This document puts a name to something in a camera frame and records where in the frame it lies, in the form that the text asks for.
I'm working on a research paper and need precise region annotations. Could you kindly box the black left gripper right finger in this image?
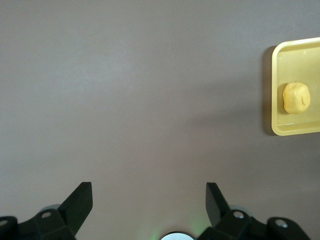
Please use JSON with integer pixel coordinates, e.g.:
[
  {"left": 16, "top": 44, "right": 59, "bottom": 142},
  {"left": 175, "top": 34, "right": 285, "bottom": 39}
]
[{"left": 197, "top": 182, "right": 311, "bottom": 240}]

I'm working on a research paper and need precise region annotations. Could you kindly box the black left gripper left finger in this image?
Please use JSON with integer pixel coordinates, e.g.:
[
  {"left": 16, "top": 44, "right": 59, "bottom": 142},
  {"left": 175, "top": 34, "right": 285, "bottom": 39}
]
[{"left": 0, "top": 181, "right": 94, "bottom": 240}]

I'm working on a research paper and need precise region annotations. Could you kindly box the yellow potato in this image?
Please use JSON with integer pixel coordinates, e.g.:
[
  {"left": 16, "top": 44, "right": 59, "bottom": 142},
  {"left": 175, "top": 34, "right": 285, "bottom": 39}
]
[{"left": 282, "top": 81, "right": 311, "bottom": 115}]

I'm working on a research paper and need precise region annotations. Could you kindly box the yellow plastic tray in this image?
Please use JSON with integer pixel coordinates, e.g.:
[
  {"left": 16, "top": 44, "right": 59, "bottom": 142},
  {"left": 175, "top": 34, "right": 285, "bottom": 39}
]
[{"left": 271, "top": 36, "right": 320, "bottom": 137}]

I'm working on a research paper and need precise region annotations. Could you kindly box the brown table mat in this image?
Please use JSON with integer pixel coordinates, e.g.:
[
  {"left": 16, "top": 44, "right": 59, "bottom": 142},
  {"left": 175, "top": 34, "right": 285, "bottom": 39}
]
[{"left": 0, "top": 0, "right": 320, "bottom": 240}]

